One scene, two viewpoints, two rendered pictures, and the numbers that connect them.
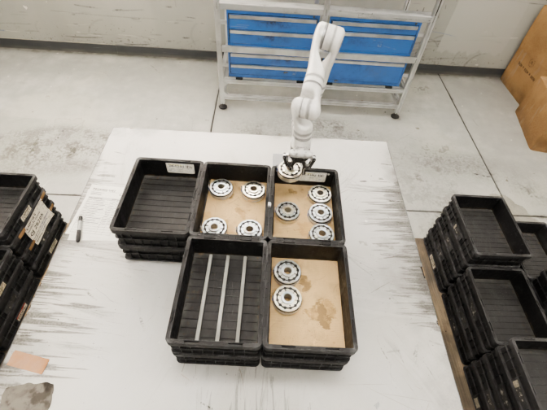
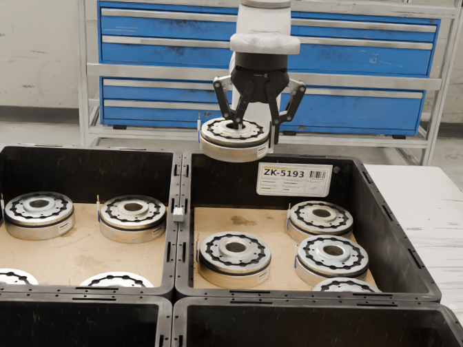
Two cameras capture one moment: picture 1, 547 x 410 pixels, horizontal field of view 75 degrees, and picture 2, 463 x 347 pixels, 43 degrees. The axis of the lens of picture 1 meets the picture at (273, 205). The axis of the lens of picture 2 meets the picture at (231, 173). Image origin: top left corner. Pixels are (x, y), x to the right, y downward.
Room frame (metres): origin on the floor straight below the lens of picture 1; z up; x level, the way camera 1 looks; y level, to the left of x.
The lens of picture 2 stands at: (0.23, -0.02, 1.32)
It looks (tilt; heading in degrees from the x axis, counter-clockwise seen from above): 25 degrees down; 358
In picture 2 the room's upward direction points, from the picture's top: 4 degrees clockwise
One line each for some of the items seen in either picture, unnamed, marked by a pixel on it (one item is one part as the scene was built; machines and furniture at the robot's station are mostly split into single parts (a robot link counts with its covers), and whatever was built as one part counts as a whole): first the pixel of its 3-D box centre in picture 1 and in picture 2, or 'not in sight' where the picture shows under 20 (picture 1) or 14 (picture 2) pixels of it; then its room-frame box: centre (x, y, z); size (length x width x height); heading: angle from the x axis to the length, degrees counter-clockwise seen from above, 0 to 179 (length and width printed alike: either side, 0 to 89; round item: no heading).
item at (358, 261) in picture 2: (320, 212); (333, 254); (0.95, -0.21, 0.86); 0.10 x 0.10 x 0.01
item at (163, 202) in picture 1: (163, 202); not in sight; (0.93, 0.47, 0.87); 0.40 x 0.30 x 0.11; 2
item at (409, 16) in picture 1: (326, 10); (273, 2); (2.90, -0.26, 0.91); 1.70 x 0.10 x 0.05; 93
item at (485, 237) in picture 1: (470, 246); not in sight; (1.20, -1.16, 0.37); 0.40 x 0.30 x 0.45; 3
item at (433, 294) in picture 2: (305, 202); (286, 217); (0.95, -0.13, 0.92); 0.40 x 0.30 x 0.02; 2
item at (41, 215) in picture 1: (39, 220); not in sight; (1.08, 1.28, 0.41); 0.31 x 0.02 x 0.16; 3
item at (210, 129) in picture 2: (290, 168); (235, 130); (1.06, -0.06, 1.00); 0.10 x 0.10 x 0.01
